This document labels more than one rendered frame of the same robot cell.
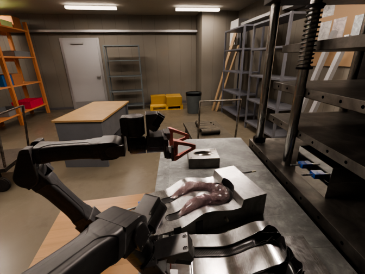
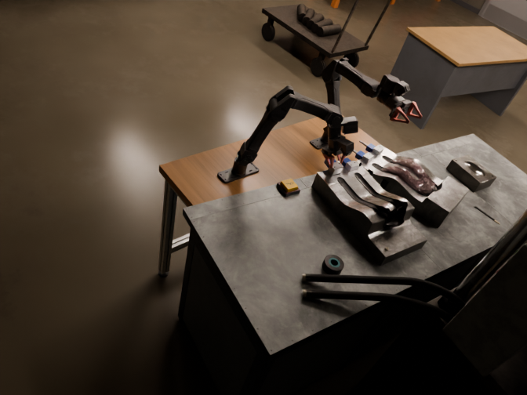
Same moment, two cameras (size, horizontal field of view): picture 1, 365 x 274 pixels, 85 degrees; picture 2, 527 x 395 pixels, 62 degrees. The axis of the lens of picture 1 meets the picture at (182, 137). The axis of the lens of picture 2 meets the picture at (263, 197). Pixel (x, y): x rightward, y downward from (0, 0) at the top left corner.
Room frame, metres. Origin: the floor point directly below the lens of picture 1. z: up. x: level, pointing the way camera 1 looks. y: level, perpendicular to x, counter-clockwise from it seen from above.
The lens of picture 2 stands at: (-0.94, -1.01, 2.11)
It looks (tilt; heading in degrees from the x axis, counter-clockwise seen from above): 42 degrees down; 49
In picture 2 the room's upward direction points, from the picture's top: 17 degrees clockwise
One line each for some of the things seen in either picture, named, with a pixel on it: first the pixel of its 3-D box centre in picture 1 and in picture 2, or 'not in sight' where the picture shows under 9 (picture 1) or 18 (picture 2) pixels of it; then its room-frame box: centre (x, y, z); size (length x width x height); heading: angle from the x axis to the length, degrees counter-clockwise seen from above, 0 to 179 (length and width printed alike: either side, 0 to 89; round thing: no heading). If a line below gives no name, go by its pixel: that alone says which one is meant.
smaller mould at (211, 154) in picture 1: (202, 157); (470, 172); (1.20, -0.13, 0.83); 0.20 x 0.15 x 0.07; 92
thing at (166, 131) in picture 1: (177, 138); (411, 112); (0.65, 0.02, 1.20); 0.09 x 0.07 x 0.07; 100
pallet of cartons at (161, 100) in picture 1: (165, 101); not in sight; (6.53, 0.52, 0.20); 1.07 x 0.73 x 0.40; 100
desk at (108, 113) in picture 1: (100, 129); (459, 75); (3.28, 1.42, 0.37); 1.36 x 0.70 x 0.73; 179
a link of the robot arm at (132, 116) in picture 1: (125, 134); (383, 86); (0.59, 0.18, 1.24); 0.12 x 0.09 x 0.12; 100
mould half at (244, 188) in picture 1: (201, 198); (409, 179); (0.75, -0.08, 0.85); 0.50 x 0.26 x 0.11; 109
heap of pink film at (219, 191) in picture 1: (201, 192); (412, 172); (0.75, -0.08, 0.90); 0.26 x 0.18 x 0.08; 109
